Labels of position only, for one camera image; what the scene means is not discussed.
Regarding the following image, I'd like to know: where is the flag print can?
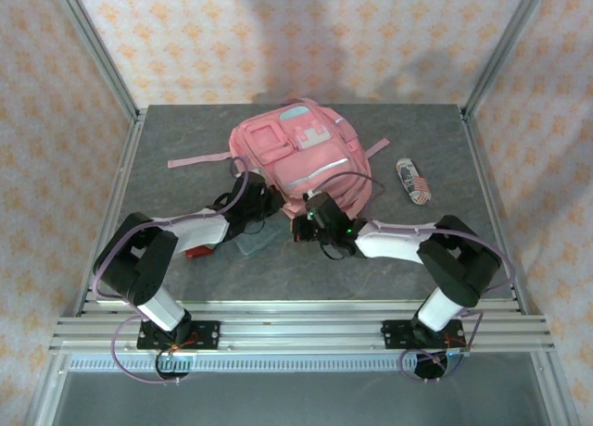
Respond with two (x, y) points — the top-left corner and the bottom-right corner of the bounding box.
(395, 157), (433, 206)

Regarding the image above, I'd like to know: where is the pink school backpack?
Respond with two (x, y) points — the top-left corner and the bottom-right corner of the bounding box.
(167, 96), (391, 224)

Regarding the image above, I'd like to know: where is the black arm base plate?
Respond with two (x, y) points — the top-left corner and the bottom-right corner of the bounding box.
(136, 319), (221, 351)
(381, 319), (464, 351)

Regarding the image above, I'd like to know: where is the red wallet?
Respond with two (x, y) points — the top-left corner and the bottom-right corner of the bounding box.
(184, 244), (217, 260)

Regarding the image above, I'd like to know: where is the aluminium table side rail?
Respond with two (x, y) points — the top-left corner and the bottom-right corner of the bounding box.
(76, 113), (148, 316)
(458, 106), (530, 314)

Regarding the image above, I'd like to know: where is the aluminium frame post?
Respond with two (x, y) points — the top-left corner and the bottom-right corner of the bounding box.
(48, 0), (143, 122)
(460, 0), (551, 120)

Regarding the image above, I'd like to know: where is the grey slotted cable duct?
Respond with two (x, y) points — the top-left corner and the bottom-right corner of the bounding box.
(69, 354), (464, 375)

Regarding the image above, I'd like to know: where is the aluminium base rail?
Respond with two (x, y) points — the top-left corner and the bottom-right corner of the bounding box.
(49, 299), (555, 354)

